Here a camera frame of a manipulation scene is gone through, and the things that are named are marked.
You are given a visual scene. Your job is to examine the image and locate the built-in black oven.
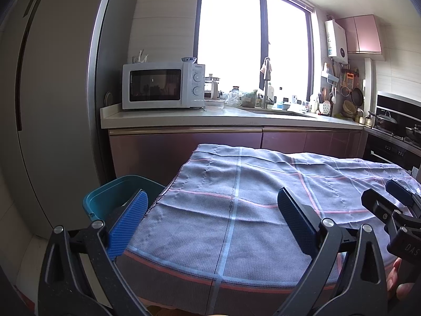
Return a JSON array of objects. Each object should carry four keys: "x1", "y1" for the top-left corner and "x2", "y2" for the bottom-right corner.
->
[{"x1": 363, "y1": 135, "x2": 421, "y2": 176}]

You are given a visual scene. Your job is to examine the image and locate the purple base cabinets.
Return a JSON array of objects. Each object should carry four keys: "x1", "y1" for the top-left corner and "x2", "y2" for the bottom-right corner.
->
[{"x1": 108, "y1": 127, "x2": 367, "y2": 178}]

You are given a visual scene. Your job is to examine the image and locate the white microwave oven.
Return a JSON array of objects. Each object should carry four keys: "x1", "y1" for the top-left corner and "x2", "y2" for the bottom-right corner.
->
[{"x1": 122, "y1": 62, "x2": 206, "y2": 110}]

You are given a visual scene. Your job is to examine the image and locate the kitchen window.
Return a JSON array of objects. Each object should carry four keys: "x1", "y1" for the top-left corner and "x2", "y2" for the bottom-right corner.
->
[{"x1": 194, "y1": 0, "x2": 313, "y2": 101}]

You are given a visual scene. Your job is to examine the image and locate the grey plaid tablecloth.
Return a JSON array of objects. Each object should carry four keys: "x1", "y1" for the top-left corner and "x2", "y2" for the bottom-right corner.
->
[{"x1": 117, "y1": 143, "x2": 421, "y2": 315}]

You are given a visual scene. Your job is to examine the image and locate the white water heater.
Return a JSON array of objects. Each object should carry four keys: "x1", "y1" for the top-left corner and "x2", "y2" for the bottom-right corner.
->
[{"x1": 325, "y1": 18, "x2": 348, "y2": 63}]

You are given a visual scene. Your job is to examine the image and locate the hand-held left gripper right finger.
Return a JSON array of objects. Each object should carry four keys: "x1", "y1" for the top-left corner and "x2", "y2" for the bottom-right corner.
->
[{"x1": 273, "y1": 187, "x2": 389, "y2": 316}]

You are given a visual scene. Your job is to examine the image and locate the white wall shelf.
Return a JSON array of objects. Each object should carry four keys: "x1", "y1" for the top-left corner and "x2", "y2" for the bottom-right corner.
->
[{"x1": 322, "y1": 62, "x2": 339, "y2": 83}]

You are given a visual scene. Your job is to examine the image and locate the pink wall cupboard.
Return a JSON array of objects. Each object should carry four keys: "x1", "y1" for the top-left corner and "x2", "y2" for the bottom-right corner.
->
[{"x1": 339, "y1": 15, "x2": 382, "y2": 55}]

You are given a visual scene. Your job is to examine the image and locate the green vegetable bag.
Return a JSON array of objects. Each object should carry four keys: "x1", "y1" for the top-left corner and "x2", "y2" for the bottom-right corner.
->
[{"x1": 241, "y1": 90, "x2": 259, "y2": 107}]

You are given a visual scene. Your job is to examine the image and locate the black range hood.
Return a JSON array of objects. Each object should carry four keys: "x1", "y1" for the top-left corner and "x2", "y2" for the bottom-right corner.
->
[{"x1": 377, "y1": 90, "x2": 421, "y2": 129}]

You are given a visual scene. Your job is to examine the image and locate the metal sink faucet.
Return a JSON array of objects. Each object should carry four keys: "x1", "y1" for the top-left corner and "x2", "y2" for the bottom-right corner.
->
[{"x1": 260, "y1": 57, "x2": 274, "y2": 109}]

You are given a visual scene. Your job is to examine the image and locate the steel pot with lid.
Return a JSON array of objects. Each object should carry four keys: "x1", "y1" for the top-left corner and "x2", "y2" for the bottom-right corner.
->
[{"x1": 375, "y1": 111, "x2": 398, "y2": 132}]

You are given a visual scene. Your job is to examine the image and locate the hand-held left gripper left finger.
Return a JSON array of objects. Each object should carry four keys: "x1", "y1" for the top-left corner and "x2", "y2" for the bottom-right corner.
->
[{"x1": 38, "y1": 189, "x2": 148, "y2": 316}]

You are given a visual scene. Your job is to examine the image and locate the grey refrigerator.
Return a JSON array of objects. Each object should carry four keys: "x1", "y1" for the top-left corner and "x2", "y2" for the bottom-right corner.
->
[{"x1": 0, "y1": 0, "x2": 139, "y2": 241}]

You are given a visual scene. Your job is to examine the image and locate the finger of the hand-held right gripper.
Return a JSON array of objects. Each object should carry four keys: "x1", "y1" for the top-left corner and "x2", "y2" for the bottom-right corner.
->
[
  {"x1": 361, "y1": 189, "x2": 400, "y2": 234},
  {"x1": 385, "y1": 179, "x2": 421, "y2": 228}
]

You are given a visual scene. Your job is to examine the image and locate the glass electric kettle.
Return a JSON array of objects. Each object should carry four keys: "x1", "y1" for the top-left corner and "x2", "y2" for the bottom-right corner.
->
[{"x1": 204, "y1": 74, "x2": 220, "y2": 101}]

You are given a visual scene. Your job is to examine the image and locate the person's right hand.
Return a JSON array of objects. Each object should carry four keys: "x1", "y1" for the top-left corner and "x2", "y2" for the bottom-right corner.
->
[{"x1": 385, "y1": 258, "x2": 421, "y2": 303}]

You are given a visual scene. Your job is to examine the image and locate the teal plastic bin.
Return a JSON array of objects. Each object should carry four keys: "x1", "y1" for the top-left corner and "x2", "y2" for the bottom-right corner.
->
[{"x1": 82, "y1": 175, "x2": 167, "y2": 228}]

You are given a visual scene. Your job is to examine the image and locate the white kitchen counter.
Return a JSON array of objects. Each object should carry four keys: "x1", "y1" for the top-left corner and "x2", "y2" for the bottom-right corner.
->
[{"x1": 100, "y1": 102, "x2": 365, "y2": 130}]

